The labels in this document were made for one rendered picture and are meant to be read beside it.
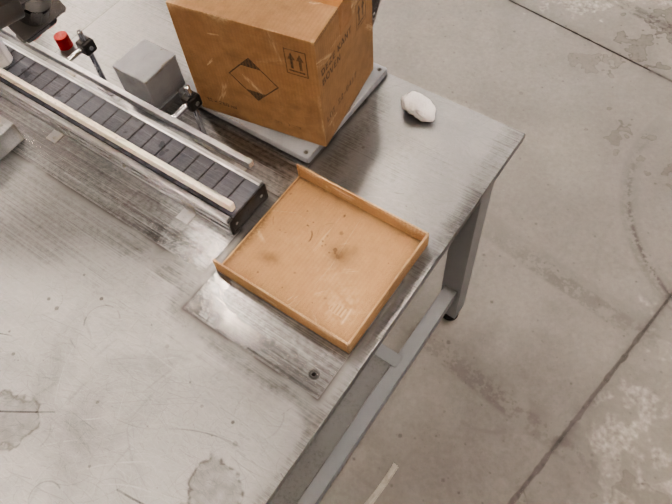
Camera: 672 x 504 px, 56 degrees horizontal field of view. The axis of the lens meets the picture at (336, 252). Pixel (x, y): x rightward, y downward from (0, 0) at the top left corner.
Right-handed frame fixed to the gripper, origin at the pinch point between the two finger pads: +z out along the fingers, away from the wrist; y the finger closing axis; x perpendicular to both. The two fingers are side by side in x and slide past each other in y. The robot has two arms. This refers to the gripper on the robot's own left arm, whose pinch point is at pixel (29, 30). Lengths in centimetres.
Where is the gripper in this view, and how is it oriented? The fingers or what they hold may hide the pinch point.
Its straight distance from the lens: 140.0
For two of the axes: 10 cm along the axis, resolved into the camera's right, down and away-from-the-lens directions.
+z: -4.8, 0.9, 8.8
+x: 6.6, 6.9, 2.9
